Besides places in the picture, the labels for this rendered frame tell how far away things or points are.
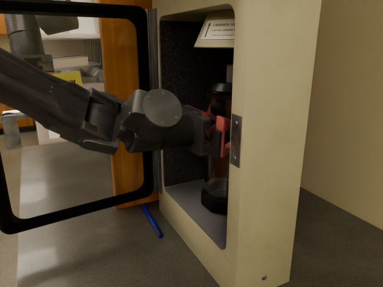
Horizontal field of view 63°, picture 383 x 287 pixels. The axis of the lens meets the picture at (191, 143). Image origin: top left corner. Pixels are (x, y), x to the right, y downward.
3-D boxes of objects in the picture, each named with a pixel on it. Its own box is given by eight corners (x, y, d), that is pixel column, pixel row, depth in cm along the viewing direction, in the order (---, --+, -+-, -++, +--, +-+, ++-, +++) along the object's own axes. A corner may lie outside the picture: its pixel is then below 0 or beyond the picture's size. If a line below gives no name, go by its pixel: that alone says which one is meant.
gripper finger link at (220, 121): (235, 108, 58) (190, 110, 54) (260, 115, 52) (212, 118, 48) (232, 143, 60) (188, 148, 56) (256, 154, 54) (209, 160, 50)
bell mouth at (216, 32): (256, 46, 64) (257, 17, 63) (326, 47, 49) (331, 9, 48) (176, 46, 57) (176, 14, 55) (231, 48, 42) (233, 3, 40)
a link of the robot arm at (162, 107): (88, 98, 51) (77, 147, 47) (100, 57, 41) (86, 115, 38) (158, 117, 55) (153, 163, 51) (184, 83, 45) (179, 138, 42)
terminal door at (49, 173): (154, 195, 72) (146, 5, 60) (1, 237, 57) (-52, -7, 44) (153, 193, 73) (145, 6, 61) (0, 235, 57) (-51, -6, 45)
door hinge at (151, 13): (158, 189, 74) (151, 9, 62) (162, 194, 72) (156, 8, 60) (152, 191, 73) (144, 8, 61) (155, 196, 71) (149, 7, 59)
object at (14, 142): (22, 148, 53) (16, 115, 51) (7, 151, 52) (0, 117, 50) (21, 145, 55) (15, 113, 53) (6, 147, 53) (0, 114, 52)
